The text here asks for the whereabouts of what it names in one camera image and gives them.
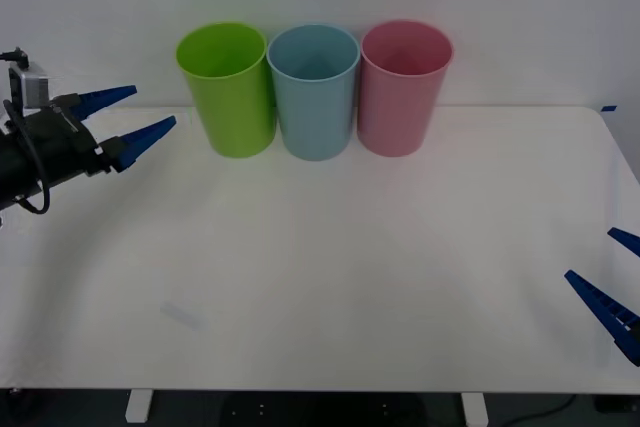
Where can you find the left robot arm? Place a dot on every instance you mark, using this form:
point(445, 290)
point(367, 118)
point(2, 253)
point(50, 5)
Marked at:
point(15, 167)

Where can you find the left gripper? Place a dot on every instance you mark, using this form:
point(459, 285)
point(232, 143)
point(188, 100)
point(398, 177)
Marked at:
point(65, 152)

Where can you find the pale blue plastic bin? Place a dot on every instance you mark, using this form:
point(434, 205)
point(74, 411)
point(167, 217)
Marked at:
point(312, 117)

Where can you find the pink plastic bin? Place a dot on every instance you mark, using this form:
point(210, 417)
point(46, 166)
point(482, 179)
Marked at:
point(395, 112)

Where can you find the green plastic bin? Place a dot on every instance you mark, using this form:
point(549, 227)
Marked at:
point(225, 107)

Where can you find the white table leg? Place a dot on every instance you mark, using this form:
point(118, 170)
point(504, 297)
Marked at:
point(475, 408)
point(137, 406)

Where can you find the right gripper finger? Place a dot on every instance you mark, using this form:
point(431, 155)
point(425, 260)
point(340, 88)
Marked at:
point(627, 239)
point(600, 304)

